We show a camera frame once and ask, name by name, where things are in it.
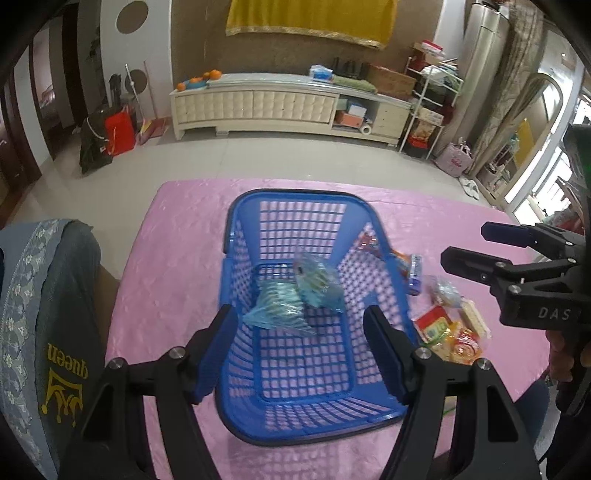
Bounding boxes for green cushion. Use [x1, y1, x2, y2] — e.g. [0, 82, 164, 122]
[331, 75, 377, 93]

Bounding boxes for broom with pink dustpan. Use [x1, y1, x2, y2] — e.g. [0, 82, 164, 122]
[136, 60, 169, 145]

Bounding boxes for crinkled light blue snack packet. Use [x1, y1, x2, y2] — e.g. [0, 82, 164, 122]
[293, 251, 345, 315]

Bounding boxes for silver tower air conditioner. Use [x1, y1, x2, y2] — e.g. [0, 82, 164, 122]
[457, 0, 511, 139]

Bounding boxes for red shopping bag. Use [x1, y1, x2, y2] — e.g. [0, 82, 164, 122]
[104, 111, 137, 157]

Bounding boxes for brown cardboard box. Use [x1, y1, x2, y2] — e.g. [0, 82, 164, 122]
[367, 65, 416, 100]

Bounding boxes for blue plastic basket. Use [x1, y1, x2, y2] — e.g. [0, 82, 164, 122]
[215, 188, 419, 446]

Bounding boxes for black bag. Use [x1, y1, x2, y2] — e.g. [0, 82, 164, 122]
[78, 108, 114, 174]

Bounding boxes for person's right hand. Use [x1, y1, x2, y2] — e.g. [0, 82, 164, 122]
[547, 329, 574, 383]

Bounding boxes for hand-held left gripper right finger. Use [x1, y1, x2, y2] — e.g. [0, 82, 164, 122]
[362, 305, 541, 480]

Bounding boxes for person's blue trousers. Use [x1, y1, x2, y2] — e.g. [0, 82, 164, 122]
[510, 381, 552, 462]

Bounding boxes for arched mirror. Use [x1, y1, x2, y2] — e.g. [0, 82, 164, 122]
[480, 71, 578, 208]

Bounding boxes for clear snack packet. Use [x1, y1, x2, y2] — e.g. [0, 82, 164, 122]
[425, 274, 462, 308]

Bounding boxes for white metal rack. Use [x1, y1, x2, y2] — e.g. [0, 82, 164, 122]
[399, 55, 465, 160]

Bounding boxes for pink tote bag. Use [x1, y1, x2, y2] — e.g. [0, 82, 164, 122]
[436, 138, 474, 178]

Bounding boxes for beige curtain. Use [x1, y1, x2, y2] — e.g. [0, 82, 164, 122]
[471, 9, 559, 181]

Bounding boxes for round brown wall disc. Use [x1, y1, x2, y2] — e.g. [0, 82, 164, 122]
[115, 0, 149, 34]
[124, 69, 151, 93]

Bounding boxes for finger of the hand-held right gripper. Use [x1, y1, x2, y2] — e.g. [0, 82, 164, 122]
[481, 222, 583, 261]
[440, 247, 578, 301]

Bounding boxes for yellow snack packet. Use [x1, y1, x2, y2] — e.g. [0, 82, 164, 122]
[434, 323, 485, 365]

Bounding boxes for brown wooden door frame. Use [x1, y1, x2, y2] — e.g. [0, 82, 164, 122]
[28, 18, 90, 162]
[0, 60, 42, 195]

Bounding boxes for beige wafer packet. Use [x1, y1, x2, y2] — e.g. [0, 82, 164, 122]
[462, 300, 492, 340]

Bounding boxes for grey embroidered chair cover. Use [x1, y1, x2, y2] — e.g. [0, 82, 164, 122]
[0, 218, 109, 480]

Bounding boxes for yellow wall cloth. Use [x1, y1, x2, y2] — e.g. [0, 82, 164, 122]
[225, 0, 399, 50]

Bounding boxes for orange tube snack packet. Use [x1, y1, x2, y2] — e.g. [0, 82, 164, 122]
[359, 233, 426, 296]

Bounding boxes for striped light blue snack packet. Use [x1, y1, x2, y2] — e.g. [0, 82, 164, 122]
[242, 282, 319, 335]

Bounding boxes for white mop pole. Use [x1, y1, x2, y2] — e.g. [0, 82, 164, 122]
[124, 65, 141, 132]

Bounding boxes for pink tablecloth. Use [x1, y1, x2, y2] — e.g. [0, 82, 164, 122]
[105, 179, 552, 480]

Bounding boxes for black router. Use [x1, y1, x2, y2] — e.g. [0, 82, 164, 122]
[332, 58, 370, 79]

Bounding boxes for red snack packet green label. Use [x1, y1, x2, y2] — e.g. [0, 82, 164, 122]
[413, 307, 455, 347]

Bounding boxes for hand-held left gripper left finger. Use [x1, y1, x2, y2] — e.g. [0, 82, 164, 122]
[58, 304, 241, 480]

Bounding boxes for cream tufted cabinet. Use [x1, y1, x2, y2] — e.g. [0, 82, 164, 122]
[168, 73, 411, 148]

